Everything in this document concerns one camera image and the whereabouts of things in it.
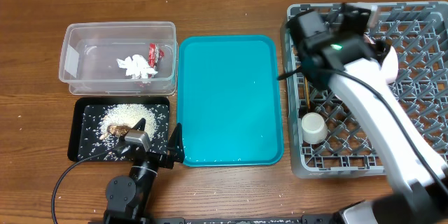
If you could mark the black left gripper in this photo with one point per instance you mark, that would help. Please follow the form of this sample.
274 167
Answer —
176 152

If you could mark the wooden chopstick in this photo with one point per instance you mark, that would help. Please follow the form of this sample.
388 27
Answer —
306 93

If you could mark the white napkin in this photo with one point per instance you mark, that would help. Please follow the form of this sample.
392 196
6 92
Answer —
136 66

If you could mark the red snack wrapper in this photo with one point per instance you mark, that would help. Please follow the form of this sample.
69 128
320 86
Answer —
154 56

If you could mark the white cup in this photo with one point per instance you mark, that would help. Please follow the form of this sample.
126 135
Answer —
314 128

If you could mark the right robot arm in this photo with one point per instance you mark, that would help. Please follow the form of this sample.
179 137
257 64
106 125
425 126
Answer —
342 61

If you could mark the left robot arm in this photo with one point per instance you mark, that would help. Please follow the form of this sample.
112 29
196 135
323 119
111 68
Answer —
127 196

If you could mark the grey dishwasher rack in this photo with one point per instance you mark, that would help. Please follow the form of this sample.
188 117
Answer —
418 32

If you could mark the spilled rice pile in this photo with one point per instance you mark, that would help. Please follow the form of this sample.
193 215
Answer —
130 115

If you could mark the brown food piece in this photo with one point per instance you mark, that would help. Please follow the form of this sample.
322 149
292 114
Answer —
115 130

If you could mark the black tray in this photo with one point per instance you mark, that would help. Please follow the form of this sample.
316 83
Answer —
88 111

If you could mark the teal plastic tray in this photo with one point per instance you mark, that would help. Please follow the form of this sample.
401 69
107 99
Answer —
228 101

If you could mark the clear plastic bin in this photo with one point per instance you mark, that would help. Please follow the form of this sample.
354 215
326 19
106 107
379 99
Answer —
90 50

